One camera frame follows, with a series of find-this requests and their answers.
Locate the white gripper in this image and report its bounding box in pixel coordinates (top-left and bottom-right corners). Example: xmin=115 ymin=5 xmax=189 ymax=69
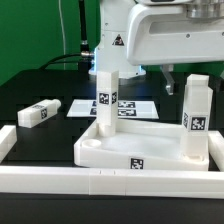
xmin=126 ymin=3 xmax=224 ymax=95

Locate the white desk tabletop tray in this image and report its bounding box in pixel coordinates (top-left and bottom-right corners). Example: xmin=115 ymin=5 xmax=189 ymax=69
xmin=74 ymin=119 xmax=209 ymax=171

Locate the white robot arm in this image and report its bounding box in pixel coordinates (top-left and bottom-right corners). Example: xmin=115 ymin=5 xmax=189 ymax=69
xmin=90 ymin=0 xmax=224 ymax=94

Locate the white U-shaped obstacle fence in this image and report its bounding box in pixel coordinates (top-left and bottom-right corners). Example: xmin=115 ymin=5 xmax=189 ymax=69
xmin=0 ymin=125 xmax=224 ymax=199

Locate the black cable with connector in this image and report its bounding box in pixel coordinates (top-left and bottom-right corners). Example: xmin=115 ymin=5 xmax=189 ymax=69
xmin=39 ymin=0 xmax=95 ymax=70

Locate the white marker base plate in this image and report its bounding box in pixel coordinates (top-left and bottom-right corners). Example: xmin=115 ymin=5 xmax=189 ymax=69
xmin=67 ymin=99 xmax=159 ymax=119

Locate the white thin cable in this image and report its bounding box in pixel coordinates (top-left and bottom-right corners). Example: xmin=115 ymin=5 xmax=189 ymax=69
xmin=58 ymin=0 xmax=67 ymax=70

